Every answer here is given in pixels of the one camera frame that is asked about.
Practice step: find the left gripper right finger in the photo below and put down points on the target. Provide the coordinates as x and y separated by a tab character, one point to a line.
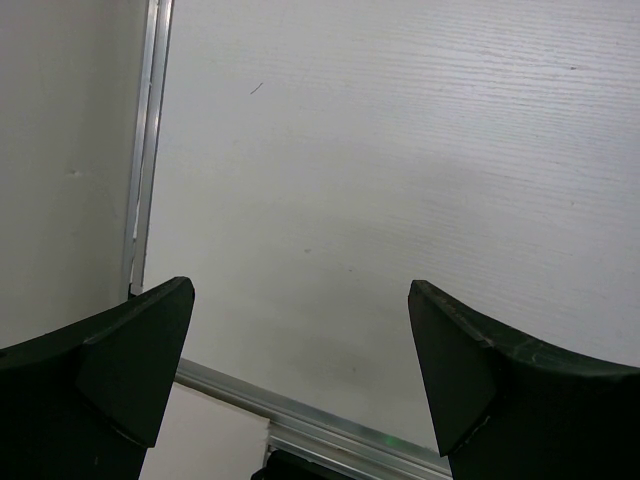
506	405

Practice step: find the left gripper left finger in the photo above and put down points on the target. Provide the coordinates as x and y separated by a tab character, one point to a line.
87	401

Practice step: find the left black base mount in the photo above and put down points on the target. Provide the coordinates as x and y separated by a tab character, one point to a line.
282	465

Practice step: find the left aluminium side rail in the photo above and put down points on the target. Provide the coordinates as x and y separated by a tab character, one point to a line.
148	120

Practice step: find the front aluminium rail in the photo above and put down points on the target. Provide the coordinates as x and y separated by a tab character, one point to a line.
341	445

